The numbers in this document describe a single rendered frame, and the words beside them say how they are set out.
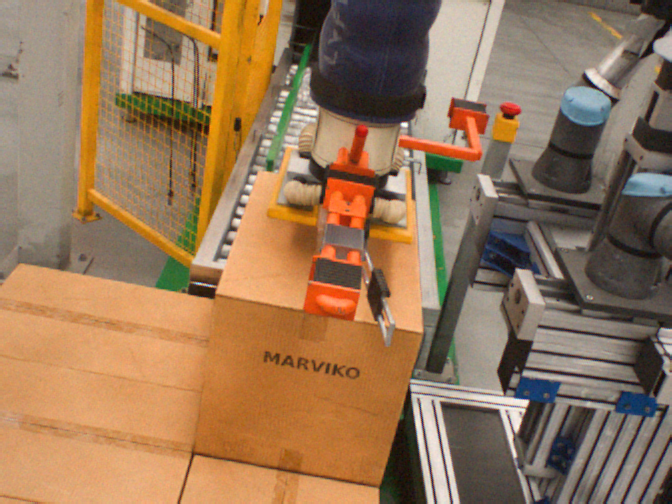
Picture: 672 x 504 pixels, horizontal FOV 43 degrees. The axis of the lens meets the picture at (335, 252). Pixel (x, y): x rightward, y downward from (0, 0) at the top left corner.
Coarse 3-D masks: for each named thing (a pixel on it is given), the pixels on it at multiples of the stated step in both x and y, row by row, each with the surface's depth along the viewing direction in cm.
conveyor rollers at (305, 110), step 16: (288, 80) 406; (304, 80) 413; (304, 96) 390; (304, 112) 374; (272, 128) 350; (288, 128) 351; (288, 144) 335; (256, 160) 318; (256, 176) 304; (240, 208) 279; (224, 256) 255
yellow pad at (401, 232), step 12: (408, 180) 190; (408, 192) 184; (408, 204) 178; (408, 216) 173; (372, 228) 166; (384, 228) 167; (396, 228) 167; (408, 228) 168; (396, 240) 166; (408, 240) 166
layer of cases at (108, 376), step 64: (0, 320) 205; (64, 320) 210; (128, 320) 215; (192, 320) 220; (0, 384) 186; (64, 384) 189; (128, 384) 193; (192, 384) 197; (0, 448) 169; (64, 448) 173; (128, 448) 176; (192, 448) 179
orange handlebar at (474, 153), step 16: (400, 144) 178; (416, 144) 178; (432, 144) 178; (448, 144) 179; (480, 144) 183; (336, 160) 163; (336, 192) 148; (336, 208) 141; (352, 208) 143; (336, 224) 138; (352, 224) 139; (352, 256) 129; (320, 304) 117; (336, 304) 117; (352, 304) 118
